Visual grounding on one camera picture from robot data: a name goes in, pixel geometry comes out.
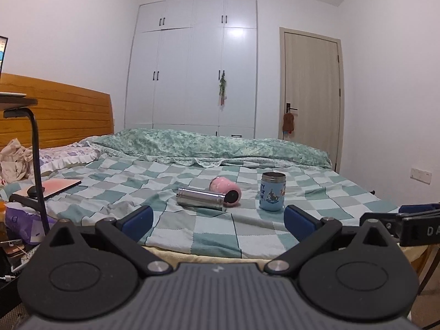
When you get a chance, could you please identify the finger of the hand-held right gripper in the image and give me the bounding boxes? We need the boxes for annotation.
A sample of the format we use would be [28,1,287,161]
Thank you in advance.
[359,212,403,238]
[398,203,440,218]

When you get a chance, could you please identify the black bedside stand table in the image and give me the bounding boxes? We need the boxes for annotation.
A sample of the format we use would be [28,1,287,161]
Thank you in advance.
[0,93,51,230]

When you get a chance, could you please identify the green floral quilt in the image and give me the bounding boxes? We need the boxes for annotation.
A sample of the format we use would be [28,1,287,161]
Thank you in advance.
[81,128,333,170]

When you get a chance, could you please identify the pink notebook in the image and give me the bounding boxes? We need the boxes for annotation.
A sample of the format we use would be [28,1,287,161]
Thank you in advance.
[23,178,83,200]

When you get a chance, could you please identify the bed with checkered sheet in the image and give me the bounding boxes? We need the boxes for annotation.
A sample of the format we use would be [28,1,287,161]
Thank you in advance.
[0,129,411,261]

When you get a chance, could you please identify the wooden headboard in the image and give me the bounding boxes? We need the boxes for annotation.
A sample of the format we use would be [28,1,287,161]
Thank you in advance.
[0,73,114,152]

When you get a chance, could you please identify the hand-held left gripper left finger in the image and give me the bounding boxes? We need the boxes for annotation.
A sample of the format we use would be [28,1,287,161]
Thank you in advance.
[41,205,173,277]

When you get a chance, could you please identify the computer monitor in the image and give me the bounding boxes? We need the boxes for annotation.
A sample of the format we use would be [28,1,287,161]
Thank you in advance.
[0,35,9,76]

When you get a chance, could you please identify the beige crumpled cloth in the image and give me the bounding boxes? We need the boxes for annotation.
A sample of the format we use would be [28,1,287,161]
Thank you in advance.
[0,138,35,183]

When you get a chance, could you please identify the pink cup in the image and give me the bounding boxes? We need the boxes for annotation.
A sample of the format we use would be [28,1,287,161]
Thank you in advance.
[209,176,242,208]

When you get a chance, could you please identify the silver steel cup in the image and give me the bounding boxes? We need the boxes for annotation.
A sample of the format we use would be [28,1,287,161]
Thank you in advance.
[176,187,227,213]

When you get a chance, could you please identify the purple floral pillow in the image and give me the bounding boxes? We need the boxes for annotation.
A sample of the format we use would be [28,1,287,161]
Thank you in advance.
[32,145,101,177]

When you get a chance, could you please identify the purple plastic bag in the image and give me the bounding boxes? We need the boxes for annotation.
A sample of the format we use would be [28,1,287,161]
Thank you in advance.
[4,201,53,245]

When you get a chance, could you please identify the brown plush toy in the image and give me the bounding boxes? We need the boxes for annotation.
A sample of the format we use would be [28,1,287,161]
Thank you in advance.
[282,112,296,135]

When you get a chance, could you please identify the blue cartoon print cup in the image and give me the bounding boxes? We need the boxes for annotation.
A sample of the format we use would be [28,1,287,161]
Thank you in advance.
[259,172,287,212]

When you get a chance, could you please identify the white wall socket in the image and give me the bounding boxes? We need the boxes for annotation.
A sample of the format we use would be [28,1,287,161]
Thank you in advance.
[410,167,432,184]

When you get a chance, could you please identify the hanging green plant bundle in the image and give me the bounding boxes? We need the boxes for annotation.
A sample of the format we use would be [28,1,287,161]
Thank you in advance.
[218,70,228,111]

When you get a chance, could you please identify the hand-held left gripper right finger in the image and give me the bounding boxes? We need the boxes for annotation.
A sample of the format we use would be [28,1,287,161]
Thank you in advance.
[264,204,400,277]

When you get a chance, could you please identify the beige wooden door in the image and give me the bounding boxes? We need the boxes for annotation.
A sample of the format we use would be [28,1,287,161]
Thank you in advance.
[279,27,345,173]

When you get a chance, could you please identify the white wardrobe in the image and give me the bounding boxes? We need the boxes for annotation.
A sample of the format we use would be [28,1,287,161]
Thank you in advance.
[124,0,259,139]

